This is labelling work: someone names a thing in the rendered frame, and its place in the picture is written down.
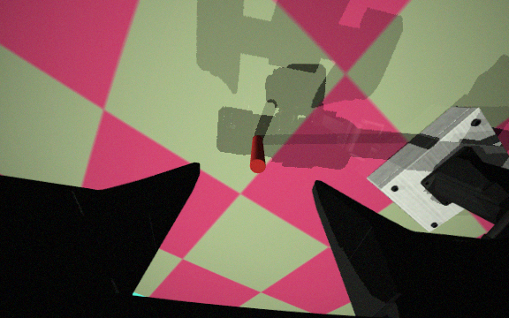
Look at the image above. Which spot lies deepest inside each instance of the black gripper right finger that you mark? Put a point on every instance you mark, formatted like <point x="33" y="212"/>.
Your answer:
<point x="379" y="260"/>

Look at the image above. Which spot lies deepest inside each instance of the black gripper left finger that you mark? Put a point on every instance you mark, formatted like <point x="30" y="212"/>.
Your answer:
<point x="122" y="226"/>

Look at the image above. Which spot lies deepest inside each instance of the dark red peg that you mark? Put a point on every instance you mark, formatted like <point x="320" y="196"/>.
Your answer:
<point x="257" y="161"/>

